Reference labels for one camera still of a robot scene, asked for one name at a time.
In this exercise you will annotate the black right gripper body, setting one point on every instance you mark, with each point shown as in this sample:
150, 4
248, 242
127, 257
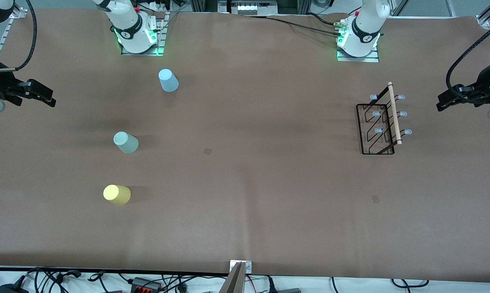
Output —
0, 85

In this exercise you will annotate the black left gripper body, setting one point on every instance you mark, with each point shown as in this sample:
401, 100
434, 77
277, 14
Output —
478, 87

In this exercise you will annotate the pale green plastic cup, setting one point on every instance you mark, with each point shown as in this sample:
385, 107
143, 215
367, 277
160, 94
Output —
126, 143

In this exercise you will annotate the yellow plastic cup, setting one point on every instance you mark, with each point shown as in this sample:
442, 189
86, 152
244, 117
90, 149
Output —
116, 194

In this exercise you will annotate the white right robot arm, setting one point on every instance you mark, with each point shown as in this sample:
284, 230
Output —
129, 24

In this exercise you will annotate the light blue plastic cup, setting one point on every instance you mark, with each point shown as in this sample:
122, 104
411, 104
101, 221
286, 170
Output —
168, 81

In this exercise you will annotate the white power strip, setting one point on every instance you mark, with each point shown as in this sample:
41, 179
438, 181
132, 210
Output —
158, 5

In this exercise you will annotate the black power adapter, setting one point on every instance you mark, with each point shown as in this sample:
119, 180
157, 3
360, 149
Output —
11, 289

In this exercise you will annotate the black box with orange plugs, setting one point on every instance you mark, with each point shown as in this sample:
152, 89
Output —
145, 284

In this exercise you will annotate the paper table cover sheet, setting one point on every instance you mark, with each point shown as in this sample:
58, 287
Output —
269, 224

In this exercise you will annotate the grey control box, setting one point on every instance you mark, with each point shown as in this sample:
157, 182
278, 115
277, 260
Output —
248, 7

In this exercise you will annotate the grey flat device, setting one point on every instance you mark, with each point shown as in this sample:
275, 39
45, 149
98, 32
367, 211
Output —
288, 290

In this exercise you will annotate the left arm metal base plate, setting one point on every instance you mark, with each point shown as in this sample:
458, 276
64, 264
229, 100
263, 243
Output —
356, 59

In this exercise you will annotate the dark aluminium frame post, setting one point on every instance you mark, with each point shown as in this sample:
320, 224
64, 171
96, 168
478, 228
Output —
204, 5
303, 5

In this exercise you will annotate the small metal bracket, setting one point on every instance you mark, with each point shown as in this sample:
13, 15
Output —
248, 266

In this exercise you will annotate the wooden camera support beam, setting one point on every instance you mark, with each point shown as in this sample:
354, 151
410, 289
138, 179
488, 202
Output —
233, 283

